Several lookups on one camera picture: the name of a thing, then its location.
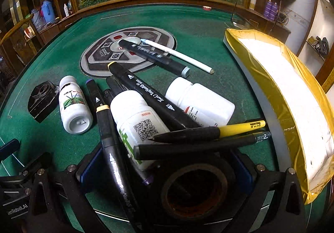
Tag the black gel pen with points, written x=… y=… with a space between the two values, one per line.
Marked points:
x=162 y=151

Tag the black marker grey cap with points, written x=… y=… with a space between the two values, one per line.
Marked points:
x=158 y=59

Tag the white slim pen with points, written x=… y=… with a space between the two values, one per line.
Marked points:
x=180 y=55

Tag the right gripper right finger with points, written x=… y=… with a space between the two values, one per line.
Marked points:
x=286 y=212

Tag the black marker tan band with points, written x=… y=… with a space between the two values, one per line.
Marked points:
x=111 y=147

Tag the blue water jug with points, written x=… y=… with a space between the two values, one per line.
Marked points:
x=47 y=11

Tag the yellow black pen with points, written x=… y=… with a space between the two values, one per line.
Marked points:
x=211 y=132

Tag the white bottle red label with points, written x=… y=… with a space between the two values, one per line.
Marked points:
x=204 y=106

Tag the gold lined white tray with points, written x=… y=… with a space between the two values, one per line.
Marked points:
x=296 y=108

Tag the black tape roll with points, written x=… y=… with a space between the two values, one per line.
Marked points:
x=196 y=194

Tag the eyeglasses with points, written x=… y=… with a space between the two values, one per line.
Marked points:
x=238 y=23

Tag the white bottle QR label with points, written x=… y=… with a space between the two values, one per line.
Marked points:
x=136 y=122

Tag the white bottle green plant label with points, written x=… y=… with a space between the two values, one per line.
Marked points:
x=75 y=114

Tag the purple bottles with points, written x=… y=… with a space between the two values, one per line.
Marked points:
x=271 y=10

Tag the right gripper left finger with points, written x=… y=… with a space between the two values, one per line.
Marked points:
x=34 y=196

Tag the black marker yellow ends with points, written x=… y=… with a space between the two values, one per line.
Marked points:
x=173 y=116

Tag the round table control panel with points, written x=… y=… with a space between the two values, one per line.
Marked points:
x=95 y=59

